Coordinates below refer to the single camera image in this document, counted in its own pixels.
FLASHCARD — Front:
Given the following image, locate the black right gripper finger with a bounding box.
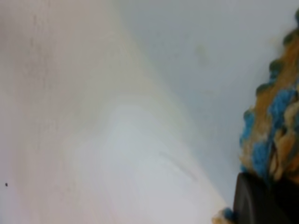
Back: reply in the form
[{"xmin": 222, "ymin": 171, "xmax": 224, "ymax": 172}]
[{"xmin": 233, "ymin": 173, "xmax": 299, "ymax": 224}]

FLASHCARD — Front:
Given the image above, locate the blue and tan zigzag rag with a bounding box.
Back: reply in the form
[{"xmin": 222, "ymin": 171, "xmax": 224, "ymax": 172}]
[{"xmin": 211, "ymin": 8, "xmax": 299, "ymax": 224}]

